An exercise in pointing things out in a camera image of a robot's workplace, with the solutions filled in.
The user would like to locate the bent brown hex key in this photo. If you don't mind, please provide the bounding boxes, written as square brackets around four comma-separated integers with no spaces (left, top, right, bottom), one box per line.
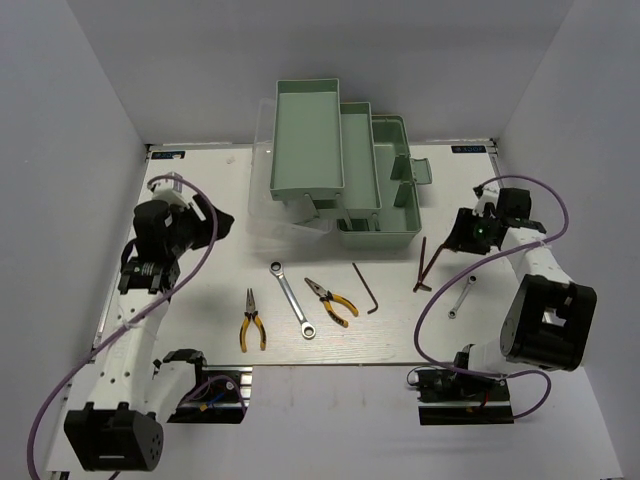
[418,244,446,290]

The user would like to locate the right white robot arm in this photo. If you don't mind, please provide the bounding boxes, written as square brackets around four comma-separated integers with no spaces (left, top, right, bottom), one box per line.
[444,186,597,399]

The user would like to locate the small silver wrench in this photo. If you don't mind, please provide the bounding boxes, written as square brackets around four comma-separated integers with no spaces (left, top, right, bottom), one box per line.
[448,275,477,319]

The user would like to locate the left blue label sticker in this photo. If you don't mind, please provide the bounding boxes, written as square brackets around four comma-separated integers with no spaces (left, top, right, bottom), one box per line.
[150,151,186,160]

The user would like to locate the left yellow-handled pliers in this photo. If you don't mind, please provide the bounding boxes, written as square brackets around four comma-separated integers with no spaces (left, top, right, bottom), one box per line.
[239,288,267,353]

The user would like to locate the right yellow-handled pliers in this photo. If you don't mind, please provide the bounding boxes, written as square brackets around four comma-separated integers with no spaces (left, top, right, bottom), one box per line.
[304,277,359,328]

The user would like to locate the large silver ratchet wrench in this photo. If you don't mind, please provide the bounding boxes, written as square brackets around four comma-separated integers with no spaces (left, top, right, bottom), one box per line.
[269,261,316,340]

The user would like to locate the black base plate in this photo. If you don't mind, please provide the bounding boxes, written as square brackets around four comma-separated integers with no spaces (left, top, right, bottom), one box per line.
[168,366,253,425]
[406,367,514,426]

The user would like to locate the yellow-handled pliers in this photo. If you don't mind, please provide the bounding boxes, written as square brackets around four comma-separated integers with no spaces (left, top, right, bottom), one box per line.
[304,277,359,328]
[239,288,267,353]

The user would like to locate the straight brown hex key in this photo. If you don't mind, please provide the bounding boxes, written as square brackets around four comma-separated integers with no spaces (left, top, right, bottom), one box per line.
[412,236,432,293]

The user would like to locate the blue label sticker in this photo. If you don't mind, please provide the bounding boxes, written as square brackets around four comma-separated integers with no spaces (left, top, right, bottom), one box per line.
[451,145,487,154]
[150,151,186,160]

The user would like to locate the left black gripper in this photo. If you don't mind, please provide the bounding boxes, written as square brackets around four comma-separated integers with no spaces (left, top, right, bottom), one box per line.
[166,192,235,257]

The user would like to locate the right blue label sticker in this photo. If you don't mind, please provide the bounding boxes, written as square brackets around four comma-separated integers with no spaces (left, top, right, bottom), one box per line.
[451,145,487,154]

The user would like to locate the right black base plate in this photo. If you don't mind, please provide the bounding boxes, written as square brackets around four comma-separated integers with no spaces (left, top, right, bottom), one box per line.
[406,367,514,426]

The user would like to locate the green cantilever toolbox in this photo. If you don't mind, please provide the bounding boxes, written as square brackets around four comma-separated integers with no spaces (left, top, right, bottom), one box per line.
[248,78,433,251]

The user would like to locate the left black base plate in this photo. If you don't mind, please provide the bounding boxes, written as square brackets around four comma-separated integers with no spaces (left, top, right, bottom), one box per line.
[168,366,253,425]

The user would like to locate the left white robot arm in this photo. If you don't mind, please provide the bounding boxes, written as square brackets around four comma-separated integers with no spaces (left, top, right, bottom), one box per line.
[64,187,234,472]

